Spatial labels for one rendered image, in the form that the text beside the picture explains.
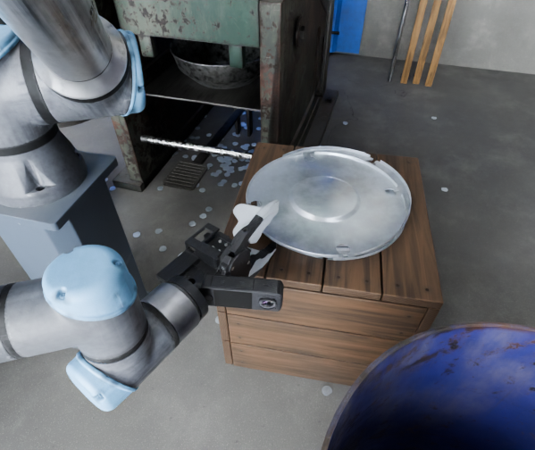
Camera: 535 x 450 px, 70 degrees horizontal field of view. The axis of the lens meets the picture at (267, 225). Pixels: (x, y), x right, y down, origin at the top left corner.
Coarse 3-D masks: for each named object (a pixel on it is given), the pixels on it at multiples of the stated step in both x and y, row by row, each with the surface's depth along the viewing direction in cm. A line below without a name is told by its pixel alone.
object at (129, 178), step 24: (96, 0) 95; (168, 48) 133; (144, 72) 120; (120, 120) 116; (144, 120) 126; (168, 120) 143; (192, 120) 160; (120, 144) 123; (144, 144) 129; (144, 168) 132
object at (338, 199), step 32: (288, 160) 79; (320, 160) 79; (352, 160) 79; (256, 192) 72; (288, 192) 72; (320, 192) 71; (352, 192) 71; (384, 192) 72; (288, 224) 66; (320, 224) 66; (352, 224) 66; (384, 224) 66; (320, 256) 60
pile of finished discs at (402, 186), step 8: (296, 152) 82; (304, 152) 83; (312, 152) 83; (336, 152) 83; (344, 152) 83; (352, 152) 83; (360, 152) 82; (312, 160) 81; (368, 160) 81; (384, 168) 78; (392, 168) 78; (392, 176) 77; (400, 176) 76; (400, 184) 75; (392, 192) 73; (400, 192) 73; (408, 192) 72; (408, 200) 71; (408, 208) 70; (408, 216) 69; (400, 232) 69; (392, 240) 68; (336, 248) 63; (344, 248) 63; (384, 248) 67; (312, 256) 66; (344, 256) 66; (352, 256) 66; (360, 256) 65
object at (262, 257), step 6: (270, 246) 66; (252, 252) 65; (258, 252) 64; (264, 252) 64; (270, 252) 65; (252, 258) 61; (258, 258) 61; (264, 258) 63; (252, 264) 61; (258, 264) 62; (264, 264) 64; (252, 270) 61
